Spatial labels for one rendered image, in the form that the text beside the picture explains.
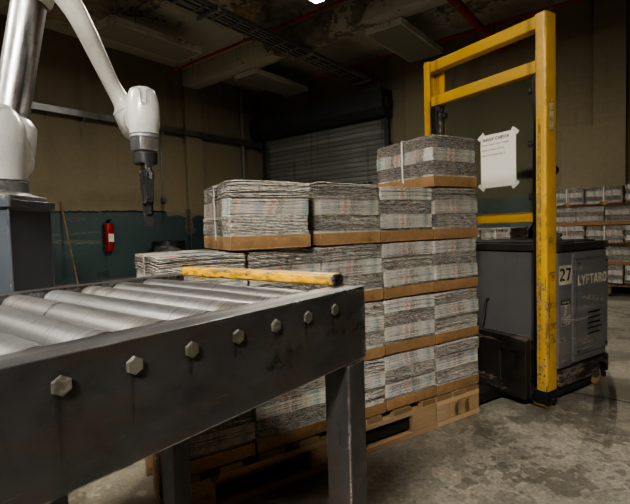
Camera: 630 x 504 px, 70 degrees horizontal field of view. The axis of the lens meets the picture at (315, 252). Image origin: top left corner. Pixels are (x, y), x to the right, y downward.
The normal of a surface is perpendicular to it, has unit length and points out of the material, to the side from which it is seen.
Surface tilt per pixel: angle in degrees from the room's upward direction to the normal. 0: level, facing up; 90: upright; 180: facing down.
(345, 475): 90
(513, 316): 90
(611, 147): 90
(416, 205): 90
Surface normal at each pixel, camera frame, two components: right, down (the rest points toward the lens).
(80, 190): 0.79, 0.01
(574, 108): -0.61, 0.06
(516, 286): -0.85, 0.05
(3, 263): 0.00, 0.05
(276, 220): 0.45, 0.04
